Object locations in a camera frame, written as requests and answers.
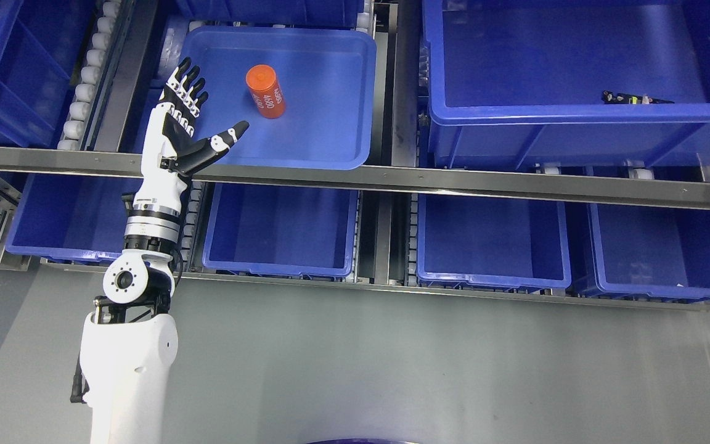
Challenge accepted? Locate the white roller track left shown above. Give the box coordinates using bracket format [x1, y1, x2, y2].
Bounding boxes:
[56, 1, 123, 151]

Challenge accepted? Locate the small black component in bin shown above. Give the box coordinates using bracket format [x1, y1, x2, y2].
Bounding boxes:
[601, 90, 674, 105]

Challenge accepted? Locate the blue bin top centre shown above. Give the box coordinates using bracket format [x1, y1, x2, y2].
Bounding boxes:
[176, 1, 365, 28]

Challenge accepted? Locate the blue bin lower centre right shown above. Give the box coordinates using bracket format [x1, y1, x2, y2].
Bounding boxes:
[416, 194, 572, 292]

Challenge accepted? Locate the blue bin lower far left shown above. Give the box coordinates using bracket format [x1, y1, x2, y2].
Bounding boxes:
[5, 174, 142, 264]

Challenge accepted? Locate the blue bin lower centre left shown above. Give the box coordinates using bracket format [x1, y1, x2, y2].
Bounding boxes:
[201, 183, 359, 280]

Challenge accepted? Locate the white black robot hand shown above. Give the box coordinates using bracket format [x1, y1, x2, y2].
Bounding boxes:
[131, 58, 249, 216]

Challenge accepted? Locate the blue bin upper left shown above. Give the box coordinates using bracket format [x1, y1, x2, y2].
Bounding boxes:
[0, 1, 98, 148]

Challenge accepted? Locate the large blue bin upper right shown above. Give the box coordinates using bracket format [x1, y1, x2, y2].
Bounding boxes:
[423, 1, 710, 171]

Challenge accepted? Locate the blue bin lower far right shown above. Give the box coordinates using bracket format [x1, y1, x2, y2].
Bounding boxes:
[568, 204, 710, 302]

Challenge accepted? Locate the shallow blue tray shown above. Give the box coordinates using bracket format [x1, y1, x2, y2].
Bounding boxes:
[181, 26, 377, 170]

